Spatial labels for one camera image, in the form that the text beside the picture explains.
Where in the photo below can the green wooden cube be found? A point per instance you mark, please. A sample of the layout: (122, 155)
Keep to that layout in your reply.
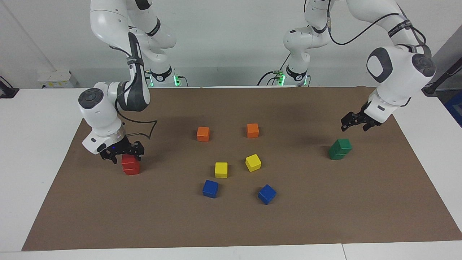
(337, 156)
(343, 144)

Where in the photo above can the white box with yellow labels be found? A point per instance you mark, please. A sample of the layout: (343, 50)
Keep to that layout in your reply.
(57, 79)

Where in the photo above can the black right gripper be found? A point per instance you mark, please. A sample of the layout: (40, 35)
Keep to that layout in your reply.
(121, 146)

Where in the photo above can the black clamp mount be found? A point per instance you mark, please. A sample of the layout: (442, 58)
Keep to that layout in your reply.
(7, 92)

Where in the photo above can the orange wooden cube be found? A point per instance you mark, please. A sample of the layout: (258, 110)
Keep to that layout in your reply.
(203, 134)
(252, 130)

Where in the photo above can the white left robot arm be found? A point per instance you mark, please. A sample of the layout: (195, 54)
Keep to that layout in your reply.
(400, 72)

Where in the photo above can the brown paper table mat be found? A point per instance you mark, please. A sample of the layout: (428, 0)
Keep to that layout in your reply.
(288, 216)

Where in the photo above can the red wooden cube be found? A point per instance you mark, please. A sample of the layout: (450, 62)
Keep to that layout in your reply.
(129, 161)
(131, 171)

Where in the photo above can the yellow wooden cube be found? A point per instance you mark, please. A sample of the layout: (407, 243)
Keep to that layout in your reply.
(253, 162)
(221, 169)

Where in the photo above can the blue wooden cube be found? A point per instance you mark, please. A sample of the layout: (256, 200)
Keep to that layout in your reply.
(266, 194)
(210, 188)

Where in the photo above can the black stand pole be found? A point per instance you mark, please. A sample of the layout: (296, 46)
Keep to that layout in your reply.
(433, 87)

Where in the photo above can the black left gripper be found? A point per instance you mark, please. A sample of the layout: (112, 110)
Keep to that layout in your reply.
(361, 116)

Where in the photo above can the blue crate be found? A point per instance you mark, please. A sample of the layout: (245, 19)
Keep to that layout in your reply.
(455, 108)

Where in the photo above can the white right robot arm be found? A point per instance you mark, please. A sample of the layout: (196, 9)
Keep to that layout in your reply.
(108, 21)

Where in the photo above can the green terminal connector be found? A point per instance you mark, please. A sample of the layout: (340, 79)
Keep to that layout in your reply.
(278, 73)

